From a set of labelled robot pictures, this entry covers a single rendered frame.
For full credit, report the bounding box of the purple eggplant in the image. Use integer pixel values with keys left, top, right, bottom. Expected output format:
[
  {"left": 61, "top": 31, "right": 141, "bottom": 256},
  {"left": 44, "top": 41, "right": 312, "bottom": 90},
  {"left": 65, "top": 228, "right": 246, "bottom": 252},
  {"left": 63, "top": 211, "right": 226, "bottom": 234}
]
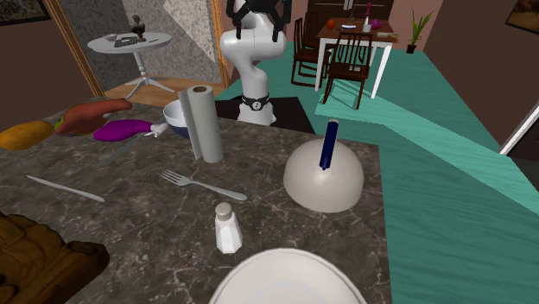
[{"left": 92, "top": 118, "right": 155, "bottom": 143}]

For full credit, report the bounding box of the white-legged wooden dining table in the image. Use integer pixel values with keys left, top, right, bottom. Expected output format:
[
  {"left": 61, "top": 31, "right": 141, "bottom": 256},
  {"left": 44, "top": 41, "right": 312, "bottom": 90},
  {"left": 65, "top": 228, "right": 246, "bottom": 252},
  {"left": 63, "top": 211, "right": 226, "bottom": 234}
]
[{"left": 314, "top": 2, "right": 400, "bottom": 100}]

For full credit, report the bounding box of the white salt shaker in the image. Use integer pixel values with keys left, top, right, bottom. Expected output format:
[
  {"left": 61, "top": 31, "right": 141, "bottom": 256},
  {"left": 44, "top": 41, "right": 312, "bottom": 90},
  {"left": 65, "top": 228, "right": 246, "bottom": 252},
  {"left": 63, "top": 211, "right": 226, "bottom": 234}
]
[{"left": 213, "top": 201, "right": 244, "bottom": 256}]

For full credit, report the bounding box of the dark wooden chair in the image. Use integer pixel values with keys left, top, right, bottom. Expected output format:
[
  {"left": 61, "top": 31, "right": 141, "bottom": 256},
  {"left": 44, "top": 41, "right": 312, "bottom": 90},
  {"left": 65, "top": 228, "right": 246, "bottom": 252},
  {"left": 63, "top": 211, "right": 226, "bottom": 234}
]
[
  {"left": 321, "top": 32, "right": 375, "bottom": 111},
  {"left": 290, "top": 16, "right": 334, "bottom": 89}
]

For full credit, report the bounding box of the brown framed wall picture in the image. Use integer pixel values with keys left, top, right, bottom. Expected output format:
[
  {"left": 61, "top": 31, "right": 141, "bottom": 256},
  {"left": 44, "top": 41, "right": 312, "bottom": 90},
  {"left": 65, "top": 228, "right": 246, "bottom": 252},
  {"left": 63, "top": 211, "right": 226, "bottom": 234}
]
[{"left": 504, "top": 0, "right": 539, "bottom": 36}]

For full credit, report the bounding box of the white and blue bowl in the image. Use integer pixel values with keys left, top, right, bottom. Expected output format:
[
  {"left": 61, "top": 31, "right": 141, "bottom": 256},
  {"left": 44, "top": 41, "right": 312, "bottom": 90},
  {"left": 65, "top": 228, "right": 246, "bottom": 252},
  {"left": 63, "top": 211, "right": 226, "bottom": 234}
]
[{"left": 162, "top": 98, "right": 193, "bottom": 141}]

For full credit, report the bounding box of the silver fork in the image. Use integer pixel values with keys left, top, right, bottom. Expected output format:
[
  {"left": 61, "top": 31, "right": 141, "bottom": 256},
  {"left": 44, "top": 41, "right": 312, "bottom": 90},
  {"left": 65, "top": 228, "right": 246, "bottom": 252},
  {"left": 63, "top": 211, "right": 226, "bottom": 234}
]
[{"left": 160, "top": 168, "right": 249, "bottom": 202}]

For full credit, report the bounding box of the dark blue pen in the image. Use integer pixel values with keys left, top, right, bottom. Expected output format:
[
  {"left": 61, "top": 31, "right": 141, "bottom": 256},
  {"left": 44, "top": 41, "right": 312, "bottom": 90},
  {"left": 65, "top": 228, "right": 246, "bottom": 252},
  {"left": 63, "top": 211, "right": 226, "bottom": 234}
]
[{"left": 318, "top": 118, "right": 341, "bottom": 172}]

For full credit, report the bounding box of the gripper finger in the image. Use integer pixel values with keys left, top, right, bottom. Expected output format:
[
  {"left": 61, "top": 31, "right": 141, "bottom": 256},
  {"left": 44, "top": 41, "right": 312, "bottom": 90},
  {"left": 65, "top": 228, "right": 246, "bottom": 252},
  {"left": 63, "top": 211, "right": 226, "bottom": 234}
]
[
  {"left": 225, "top": 0, "right": 256, "bottom": 41},
  {"left": 267, "top": 0, "right": 293, "bottom": 43}
]

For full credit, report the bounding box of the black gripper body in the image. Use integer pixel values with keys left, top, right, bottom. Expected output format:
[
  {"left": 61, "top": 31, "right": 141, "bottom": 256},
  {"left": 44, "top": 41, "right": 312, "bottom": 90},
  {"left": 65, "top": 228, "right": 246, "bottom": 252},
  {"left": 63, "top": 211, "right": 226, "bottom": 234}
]
[{"left": 245, "top": 0, "right": 279, "bottom": 15}]

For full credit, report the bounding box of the white dome-shaped bowl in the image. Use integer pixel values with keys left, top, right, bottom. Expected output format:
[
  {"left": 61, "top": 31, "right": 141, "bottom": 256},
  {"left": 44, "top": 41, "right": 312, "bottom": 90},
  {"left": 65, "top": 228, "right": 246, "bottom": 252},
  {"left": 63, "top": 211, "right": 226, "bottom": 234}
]
[{"left": 282, "top": 137, "right": 365, "bottom": 214}]

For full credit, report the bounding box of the red-brown sweet potato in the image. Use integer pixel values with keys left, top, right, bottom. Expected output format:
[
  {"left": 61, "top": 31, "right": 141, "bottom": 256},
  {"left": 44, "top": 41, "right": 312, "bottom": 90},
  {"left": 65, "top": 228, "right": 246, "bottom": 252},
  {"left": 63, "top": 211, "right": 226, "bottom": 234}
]
[{"left": 54, "top": 98, "right": 133, "bottom": 137}]

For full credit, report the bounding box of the dark framed wall picture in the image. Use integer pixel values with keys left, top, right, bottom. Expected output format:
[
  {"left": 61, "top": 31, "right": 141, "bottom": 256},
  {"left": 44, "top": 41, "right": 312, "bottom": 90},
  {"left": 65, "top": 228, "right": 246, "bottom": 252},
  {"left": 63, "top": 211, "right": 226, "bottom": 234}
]
[{"left": 0, "top": 0, "right": 53, "bottom": 27}]

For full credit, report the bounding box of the green potted plant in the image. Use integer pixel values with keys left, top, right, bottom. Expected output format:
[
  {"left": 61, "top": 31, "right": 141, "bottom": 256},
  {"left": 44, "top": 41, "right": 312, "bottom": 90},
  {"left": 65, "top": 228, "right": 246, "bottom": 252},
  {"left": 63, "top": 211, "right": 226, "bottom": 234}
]
[{"left": 405, "top": 9, "right": 434, "bottom": 55}]

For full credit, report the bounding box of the dark robot stand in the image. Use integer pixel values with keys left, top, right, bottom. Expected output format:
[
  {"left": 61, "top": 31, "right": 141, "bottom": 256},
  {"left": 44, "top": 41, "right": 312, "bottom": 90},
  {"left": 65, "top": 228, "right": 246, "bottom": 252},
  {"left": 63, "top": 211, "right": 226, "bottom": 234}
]
[{"left": 213, "top": 96, "right": 316, "bottom": 136}]

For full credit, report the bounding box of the white plate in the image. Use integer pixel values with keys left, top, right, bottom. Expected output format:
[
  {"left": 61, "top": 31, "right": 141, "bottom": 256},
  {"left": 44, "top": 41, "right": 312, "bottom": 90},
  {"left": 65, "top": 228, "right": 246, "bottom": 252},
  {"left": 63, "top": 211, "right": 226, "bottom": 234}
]
[{"left": 207, "top": 247, "right": 369, "bottom": 304}]

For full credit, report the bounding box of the grey kitchen knife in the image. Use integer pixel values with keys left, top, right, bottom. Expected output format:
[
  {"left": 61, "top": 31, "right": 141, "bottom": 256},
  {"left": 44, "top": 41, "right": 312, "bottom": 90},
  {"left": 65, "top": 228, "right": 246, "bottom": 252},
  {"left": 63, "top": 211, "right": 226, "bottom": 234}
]
[{"left": 98, "top": 133, "right": 146, "bottom": 167}]

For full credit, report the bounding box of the brown bread loaf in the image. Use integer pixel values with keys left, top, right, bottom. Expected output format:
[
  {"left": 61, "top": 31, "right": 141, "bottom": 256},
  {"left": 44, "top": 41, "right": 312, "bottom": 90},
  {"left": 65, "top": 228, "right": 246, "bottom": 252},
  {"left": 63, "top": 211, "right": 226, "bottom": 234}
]
[{"left": 0, "top": 212, "right": 111, "bottom": 304}]

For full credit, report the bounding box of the grey paper towel roll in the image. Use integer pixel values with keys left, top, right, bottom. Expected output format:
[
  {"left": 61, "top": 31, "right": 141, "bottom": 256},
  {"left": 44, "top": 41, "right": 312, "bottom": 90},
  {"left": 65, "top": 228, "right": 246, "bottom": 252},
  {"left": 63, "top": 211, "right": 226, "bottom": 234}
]
[{"left": 178, "top": 85, "right": 225, "bottom": 165}]

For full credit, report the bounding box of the silver table knife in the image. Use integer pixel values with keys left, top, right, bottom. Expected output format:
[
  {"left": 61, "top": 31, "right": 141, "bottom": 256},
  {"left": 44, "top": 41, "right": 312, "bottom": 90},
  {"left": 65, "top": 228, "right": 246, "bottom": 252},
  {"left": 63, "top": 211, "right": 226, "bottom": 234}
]
[{"left": 26, "top": 174, "right": 107, "bottom": 204}]

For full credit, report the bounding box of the round white side table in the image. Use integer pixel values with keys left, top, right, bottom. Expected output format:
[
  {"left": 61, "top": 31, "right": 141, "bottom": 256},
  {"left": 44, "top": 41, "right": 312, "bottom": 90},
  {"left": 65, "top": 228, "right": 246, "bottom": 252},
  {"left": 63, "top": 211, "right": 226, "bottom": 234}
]
[{"left": 86, "top": 14, "right": 176, "bottom": 101}]

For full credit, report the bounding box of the yellow potato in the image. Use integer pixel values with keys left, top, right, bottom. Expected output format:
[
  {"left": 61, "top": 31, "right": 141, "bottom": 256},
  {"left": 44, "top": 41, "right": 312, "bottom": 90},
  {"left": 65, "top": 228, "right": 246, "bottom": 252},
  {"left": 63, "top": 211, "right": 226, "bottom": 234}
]
[{"left": 0, "top": 120, "right": 55, "bottom": 152}]

